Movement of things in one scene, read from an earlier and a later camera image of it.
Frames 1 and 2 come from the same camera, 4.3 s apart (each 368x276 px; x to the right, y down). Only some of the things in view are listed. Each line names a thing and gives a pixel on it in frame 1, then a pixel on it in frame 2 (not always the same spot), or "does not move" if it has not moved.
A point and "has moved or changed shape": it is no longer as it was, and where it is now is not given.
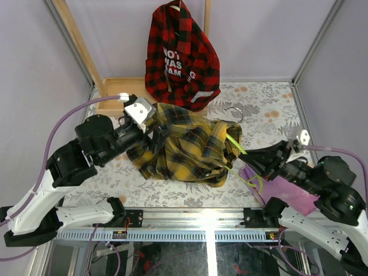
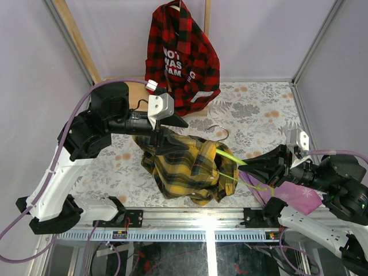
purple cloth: x=294 y=197 does not move
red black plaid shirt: x=182 y=62 does not move
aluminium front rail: x=174 y=225 does not move
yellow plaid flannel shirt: x=186 y=147 has moved or changed shape
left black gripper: x=155 y=138 to x=155 y=132
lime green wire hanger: x=236 y=142 to x=224 y=153
